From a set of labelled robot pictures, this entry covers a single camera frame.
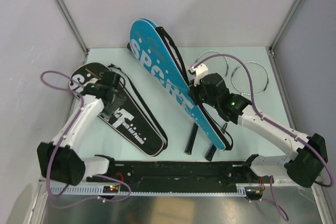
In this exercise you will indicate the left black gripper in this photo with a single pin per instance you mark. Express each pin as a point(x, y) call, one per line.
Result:
point(118, 99)

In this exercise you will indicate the grey cable duct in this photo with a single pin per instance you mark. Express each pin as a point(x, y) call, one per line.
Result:
point(112, 190)

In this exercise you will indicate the blue racket bag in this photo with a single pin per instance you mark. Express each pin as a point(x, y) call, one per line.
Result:
point(156, 51)

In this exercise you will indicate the aluminium frame post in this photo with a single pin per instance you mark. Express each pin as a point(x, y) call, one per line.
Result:
point(290, 15)
point(71, 24)

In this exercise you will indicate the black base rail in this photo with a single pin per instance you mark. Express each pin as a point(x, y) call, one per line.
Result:
point(185, 176)

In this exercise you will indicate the black racket bag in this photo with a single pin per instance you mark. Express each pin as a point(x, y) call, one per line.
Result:
point(133, 120)

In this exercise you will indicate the white black racket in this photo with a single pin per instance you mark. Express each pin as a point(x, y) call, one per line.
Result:
point(237, 79)

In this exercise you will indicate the right aluminium frame post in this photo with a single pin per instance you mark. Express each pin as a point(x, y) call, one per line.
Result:
point(290, 15)

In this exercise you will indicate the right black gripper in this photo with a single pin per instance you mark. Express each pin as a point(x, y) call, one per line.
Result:
point(193, 91)

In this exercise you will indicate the left aluminium frame post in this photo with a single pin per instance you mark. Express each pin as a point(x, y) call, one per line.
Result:
point(71, 24)

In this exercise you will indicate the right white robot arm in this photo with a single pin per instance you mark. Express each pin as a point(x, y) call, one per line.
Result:
point(306, 155)

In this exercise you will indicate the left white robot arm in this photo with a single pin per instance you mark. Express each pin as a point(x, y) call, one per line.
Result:
point(59, 159)

